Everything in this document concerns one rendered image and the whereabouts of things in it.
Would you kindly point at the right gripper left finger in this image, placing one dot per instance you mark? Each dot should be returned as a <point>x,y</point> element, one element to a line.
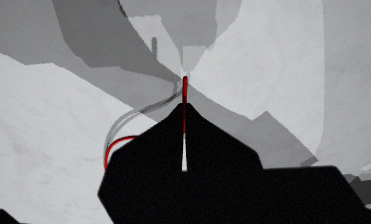
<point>157,147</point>

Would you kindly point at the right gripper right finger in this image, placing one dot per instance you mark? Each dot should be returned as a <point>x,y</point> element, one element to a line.
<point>214,149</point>

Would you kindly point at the red wire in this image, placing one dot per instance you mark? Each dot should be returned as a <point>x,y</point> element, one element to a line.
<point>184,101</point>

